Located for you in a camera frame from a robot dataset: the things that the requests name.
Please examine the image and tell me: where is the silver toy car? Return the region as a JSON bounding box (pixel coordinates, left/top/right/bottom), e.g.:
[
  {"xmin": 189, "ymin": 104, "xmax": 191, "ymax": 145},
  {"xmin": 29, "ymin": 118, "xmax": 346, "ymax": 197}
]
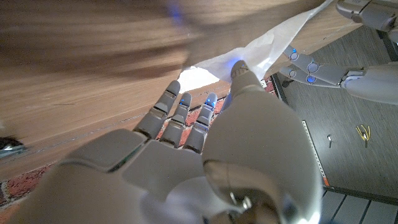
[{"xmin": 0, "ymin": 136, "xmax": 27, "ymax": 159}]

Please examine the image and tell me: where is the yellow wire bundle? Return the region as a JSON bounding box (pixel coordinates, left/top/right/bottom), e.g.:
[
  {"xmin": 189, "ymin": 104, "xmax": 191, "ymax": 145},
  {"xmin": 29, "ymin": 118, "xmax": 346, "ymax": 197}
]
[{"xmin": 356, "ymin": 124, "xmax": 371, "ymax": 147}]

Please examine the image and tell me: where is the white tissue sheet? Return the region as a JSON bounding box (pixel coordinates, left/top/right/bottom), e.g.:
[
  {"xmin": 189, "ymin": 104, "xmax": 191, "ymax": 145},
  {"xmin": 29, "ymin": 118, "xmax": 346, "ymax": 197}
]
[{"xmin": 177, "ymin": 0, "xmax": 335, "ymax": 94}]

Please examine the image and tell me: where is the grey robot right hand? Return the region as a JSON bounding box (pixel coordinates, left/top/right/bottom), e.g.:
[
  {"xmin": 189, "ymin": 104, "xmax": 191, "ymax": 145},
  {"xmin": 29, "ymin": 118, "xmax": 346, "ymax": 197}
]
[{"xmin": 6, "ymin": 60, "xmax": 324, "ymax": 224}]

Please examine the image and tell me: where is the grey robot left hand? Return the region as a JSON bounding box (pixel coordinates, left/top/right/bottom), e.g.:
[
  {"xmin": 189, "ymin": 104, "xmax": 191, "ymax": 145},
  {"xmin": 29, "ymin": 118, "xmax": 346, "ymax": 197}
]
[{"xmin": 279, "ymin": 0, "xmax": 398, "ymax": 105}]

